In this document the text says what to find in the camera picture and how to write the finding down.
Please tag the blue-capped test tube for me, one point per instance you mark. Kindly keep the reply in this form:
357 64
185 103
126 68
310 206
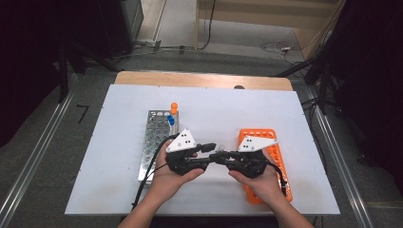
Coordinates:
172 123
170 117

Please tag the orange-capped test tube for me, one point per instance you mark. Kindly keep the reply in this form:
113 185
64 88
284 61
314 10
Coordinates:
174 104
173 111

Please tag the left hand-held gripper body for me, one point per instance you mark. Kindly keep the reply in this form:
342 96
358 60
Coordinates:
182 142

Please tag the person's left hand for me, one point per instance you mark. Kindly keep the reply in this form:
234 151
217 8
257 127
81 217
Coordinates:
168 183

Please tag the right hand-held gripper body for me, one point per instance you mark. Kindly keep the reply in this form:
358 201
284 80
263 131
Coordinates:
253 143

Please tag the black stand legs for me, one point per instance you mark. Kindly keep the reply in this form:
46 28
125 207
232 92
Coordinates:
63 69
323 85

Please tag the black cabinet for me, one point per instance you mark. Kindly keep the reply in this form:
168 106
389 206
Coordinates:
120 25

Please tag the metal floor rail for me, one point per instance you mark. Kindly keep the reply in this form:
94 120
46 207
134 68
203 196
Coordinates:
348 177
34 158

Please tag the orange test tube rack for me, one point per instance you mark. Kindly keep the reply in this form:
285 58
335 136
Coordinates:
255 132

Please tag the metal test tube rack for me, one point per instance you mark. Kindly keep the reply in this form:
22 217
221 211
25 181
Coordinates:
155 139

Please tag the person's dark clothing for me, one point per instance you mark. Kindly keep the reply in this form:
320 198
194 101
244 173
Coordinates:
215 222

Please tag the person's right hand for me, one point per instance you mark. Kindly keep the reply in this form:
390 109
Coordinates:
266 186

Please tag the dark curtain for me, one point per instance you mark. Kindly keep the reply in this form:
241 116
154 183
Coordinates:
374 79
28 57

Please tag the wooden platform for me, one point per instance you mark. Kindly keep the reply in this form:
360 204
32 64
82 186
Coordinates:
253 12

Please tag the white table board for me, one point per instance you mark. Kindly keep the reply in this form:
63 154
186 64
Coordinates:
206 104

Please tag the wooden table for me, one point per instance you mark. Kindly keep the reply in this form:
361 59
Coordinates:
190 79

